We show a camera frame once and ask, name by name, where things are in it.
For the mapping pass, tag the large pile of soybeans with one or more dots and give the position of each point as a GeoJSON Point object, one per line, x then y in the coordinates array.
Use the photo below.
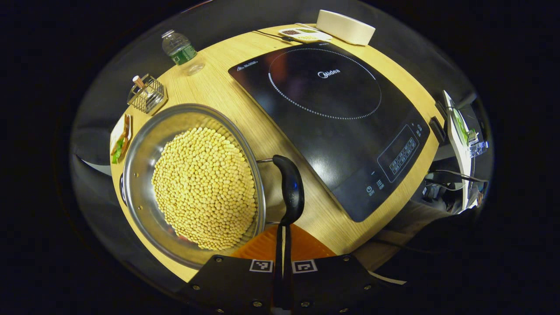
{"type": "Point", "coordinates": [203, 188]}

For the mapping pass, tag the black induction cooktop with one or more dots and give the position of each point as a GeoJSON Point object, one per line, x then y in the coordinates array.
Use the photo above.
{"type": "Point", "coordinates": [323, 127]}

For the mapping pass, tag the white divided tray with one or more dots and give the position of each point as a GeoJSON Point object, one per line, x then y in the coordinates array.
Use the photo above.
{"type": "Point", "coordinates": [321, 36]}

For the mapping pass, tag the clear plastic water bottle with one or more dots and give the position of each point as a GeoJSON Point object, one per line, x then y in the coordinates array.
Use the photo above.
{"type": "Point", "coordinates": [181, 51]}

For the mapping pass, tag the white panel with green print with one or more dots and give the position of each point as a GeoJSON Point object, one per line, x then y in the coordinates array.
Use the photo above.
{"type": "Point", "coordinates": [459, 153]}

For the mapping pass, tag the white toaster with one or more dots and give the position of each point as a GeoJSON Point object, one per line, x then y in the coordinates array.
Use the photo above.
{"type": "Point", "coordinates": [345, 27]}

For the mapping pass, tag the glass shaker with copper cap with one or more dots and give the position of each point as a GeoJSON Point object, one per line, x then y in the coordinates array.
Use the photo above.
{"type": "Point", "coordinates": [139, 83]}

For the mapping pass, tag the sandwich with lettuce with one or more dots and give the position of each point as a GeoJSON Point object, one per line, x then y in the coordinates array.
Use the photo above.
{"type": "Point", "coordinates": [122, 140]}

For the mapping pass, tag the clear plastic piece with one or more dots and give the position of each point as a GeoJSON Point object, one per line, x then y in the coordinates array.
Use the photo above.
{"type": "Point", "coordinates": [477, 148]}

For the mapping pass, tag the small white plate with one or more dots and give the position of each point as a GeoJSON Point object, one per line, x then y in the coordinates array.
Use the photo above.
{"type": "Point", "coordinates": [114, 133]}

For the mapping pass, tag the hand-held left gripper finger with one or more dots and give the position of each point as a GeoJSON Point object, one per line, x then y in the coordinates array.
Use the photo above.
{"type": "Point", "coordinates": [279, 262]}
{"type": "Point", "coordinates": [288, 262]}

